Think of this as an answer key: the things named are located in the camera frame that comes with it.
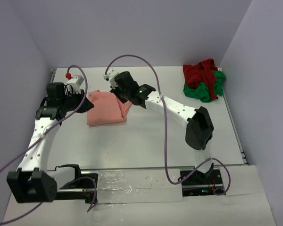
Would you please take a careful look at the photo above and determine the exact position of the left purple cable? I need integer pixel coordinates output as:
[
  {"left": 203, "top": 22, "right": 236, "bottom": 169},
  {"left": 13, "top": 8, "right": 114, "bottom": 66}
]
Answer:
[{"left": 0, "top": 64, "right": 99, "bottom": 223}]

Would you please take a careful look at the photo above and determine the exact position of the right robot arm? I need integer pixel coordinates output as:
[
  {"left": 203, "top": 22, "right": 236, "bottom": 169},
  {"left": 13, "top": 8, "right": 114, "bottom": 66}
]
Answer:
[{"left": 104, "top": 69, "right": 214, "bottom": 184}]

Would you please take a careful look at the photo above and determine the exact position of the green t shirt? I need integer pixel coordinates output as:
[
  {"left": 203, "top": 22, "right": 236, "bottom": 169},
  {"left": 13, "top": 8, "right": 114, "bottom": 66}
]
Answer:
[{"left": 183, "top": 71, "right": 226, "bottom": 103}]

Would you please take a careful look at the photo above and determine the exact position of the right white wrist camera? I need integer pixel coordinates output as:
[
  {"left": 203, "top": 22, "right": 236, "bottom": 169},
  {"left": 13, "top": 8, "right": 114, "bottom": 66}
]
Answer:
[{"left": 103, "top": 68, "right": 119, "bottom": 89}]

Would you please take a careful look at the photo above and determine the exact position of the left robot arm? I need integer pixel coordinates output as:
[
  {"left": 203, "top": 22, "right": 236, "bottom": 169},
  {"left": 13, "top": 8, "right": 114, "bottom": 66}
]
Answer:
[{"left": 7, "top": 81, "right": 94, "bottom": 203}]

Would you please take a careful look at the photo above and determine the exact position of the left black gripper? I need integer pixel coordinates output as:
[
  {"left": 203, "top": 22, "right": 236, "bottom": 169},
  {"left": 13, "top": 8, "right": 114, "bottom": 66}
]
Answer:
[{"left": 61, "top": 89, "right": 94, "bottom": 113}]

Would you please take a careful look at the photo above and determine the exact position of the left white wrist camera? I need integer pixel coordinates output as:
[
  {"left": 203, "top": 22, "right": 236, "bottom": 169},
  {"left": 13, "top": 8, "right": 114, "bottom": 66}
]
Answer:
[{"left": 66, "top": 73, "right": 84, "bottom": 94}]

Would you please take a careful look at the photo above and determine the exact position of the salmon pink t shirt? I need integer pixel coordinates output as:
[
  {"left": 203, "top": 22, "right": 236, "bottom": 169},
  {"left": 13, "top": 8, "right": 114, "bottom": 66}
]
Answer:
[{"left": 86, "top": 90, "right": 132, "bottom": 126}]

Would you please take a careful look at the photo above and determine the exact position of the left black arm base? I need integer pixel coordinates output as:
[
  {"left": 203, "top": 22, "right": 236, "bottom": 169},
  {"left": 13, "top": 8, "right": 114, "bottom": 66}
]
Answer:
[{"left": 55, "top": 172, "right": 98, "bottom": 204}]

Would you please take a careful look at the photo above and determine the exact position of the purple cable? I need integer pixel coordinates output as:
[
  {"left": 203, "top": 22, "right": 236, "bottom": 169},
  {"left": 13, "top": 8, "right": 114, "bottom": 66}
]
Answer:
[
  {"left": 105, "top": 54, "right": 233, "bottom": 196},
  {"left": 0, "top": 64, "right": 99, "bottom": 223}
]

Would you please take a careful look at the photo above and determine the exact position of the white cardboard front panel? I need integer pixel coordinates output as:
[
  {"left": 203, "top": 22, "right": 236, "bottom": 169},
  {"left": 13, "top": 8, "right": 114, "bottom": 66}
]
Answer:
[{"left": 0, "top": 165, "right": 281, "bottom": 226}]

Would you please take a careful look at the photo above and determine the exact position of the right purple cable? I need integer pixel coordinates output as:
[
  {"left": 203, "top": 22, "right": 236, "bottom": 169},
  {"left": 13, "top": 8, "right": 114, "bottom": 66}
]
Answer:
[{"left": 105, "top": 54, "right": 233, "bottom": 196}]

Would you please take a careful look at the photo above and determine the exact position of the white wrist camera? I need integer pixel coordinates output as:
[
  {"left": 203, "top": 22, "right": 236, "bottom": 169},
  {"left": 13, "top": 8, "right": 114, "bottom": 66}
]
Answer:
[
  {"left": 103, "top": 68, "right": 119, "bottom": 89},
  {"left": 66, "top": 73, "right": 84, "bottom": 94}
]

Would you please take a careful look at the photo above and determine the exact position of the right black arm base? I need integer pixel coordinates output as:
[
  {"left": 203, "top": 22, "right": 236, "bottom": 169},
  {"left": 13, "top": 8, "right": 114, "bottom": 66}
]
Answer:
[{"left": 182, "top": 169, "right": 224, "bottom": 197}]

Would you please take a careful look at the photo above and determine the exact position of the red t shirt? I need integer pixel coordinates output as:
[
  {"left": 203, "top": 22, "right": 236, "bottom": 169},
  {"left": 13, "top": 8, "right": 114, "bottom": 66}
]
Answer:
[{"left": 183, "top": 58, "right": 218, "bottom": 100}]

